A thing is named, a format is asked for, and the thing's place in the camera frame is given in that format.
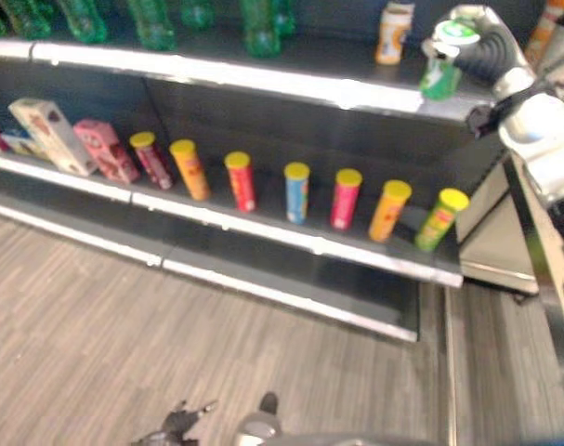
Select dark red tube yellow lid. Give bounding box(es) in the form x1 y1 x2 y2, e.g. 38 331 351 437
128 131 176 191

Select orange packaged goods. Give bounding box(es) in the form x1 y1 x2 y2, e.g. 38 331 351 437
523 0 564 69

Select green plastic bottle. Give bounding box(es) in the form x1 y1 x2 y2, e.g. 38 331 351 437
178 0 216 30
237 0 282 59
0 0 55 41
57 0 109 46
276 0 297 38
125 0 178 52

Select pink tube yellow lid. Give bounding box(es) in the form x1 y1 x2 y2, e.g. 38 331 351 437
329 167 364 231

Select green tube yellow lid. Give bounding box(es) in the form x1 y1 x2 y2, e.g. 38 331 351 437
413 188 471 254

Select grey metal shelving unit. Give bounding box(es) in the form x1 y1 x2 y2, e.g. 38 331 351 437
0 18 504 344

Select white tall carton box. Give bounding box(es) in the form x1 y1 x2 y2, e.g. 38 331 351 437
7 98 98 178

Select green cup with white lid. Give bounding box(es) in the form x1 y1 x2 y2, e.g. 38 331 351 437
419 17 481 101

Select orange and white cup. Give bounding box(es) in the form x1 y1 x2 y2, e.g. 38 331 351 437
374 1 416 66

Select robot silver leg dark foot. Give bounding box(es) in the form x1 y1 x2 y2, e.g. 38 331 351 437
234 391 283 446

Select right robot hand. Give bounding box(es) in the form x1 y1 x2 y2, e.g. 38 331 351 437
422 4 538 97

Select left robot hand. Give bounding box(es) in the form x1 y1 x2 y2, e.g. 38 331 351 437
132 398 219 446

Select pink carton box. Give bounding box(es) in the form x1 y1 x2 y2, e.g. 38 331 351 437
72 118 142 186

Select small blue white box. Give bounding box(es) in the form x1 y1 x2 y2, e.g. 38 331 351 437
1 129 48 162

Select blue tube yellow lid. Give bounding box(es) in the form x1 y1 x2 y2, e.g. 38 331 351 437
283 162 311 226

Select orange tube yellow lid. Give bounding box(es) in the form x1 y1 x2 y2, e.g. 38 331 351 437
368 179 413 243
168 138 212 203

